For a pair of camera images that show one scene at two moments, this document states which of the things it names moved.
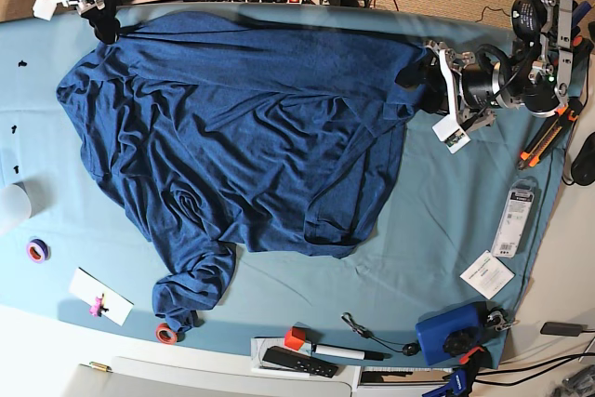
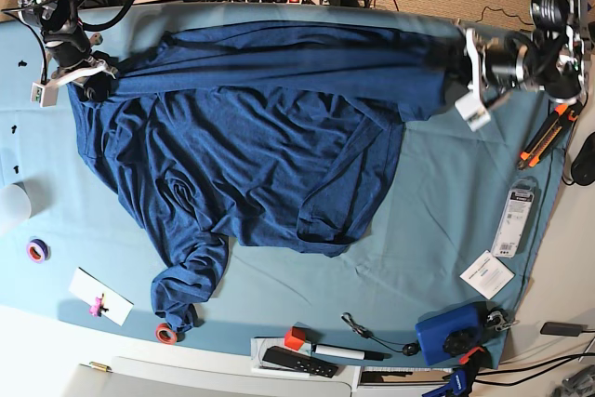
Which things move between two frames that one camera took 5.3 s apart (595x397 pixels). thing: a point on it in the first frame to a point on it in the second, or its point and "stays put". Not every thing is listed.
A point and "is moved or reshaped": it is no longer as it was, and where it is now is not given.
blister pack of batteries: (512, 219) stays put
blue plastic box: (430, 335) stays put
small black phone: (561, 328) stays put
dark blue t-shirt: (218, 132) is moved or reshaped
